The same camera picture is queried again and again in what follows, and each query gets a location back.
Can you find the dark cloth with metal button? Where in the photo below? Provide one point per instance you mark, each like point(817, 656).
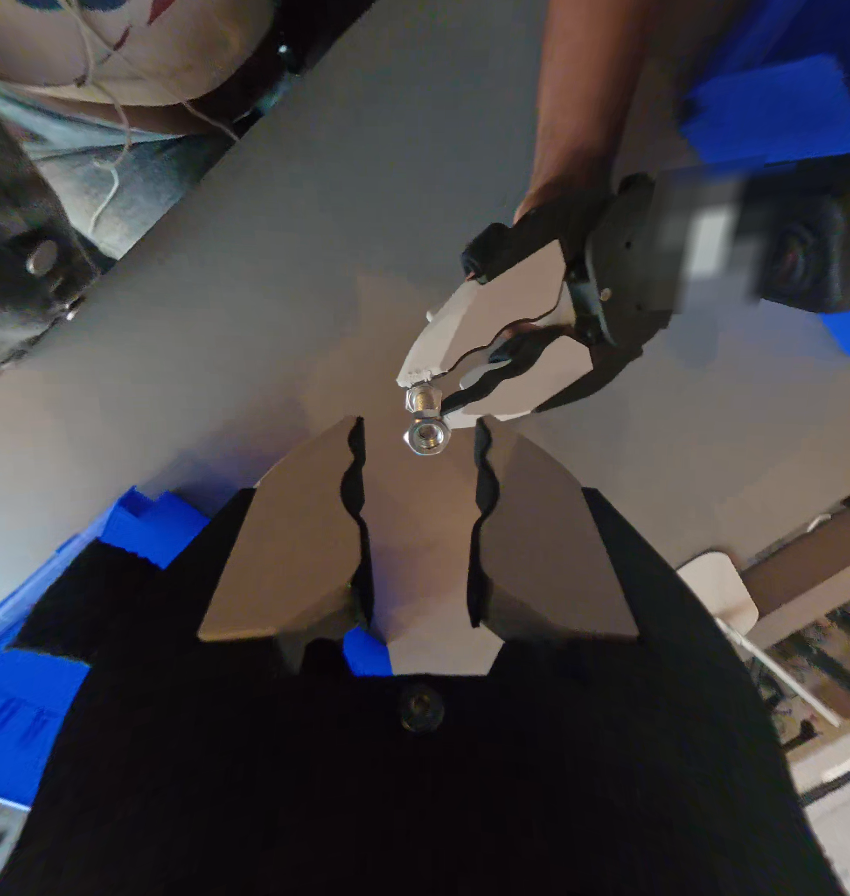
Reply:
point(12, 294)

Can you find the white chair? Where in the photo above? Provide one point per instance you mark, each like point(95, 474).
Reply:
point(719, 595)

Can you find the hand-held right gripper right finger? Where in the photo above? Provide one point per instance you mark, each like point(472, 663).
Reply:
point(554, 553)

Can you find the wooden office desk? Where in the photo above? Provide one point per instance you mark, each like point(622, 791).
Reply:
point(803, 567)

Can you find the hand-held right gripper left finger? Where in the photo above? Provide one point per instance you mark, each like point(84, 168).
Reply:
point(285, 539)

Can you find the grey blue jeans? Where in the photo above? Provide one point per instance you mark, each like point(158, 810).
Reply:
point(82, 168)

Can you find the pale printed shirt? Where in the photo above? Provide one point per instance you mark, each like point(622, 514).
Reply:
point(117, 49)

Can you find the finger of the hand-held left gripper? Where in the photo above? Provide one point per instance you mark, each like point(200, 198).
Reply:
point(498, 301)
point(544, 381)

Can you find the person's left forearm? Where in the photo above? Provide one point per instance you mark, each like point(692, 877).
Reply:
point(586, 91)

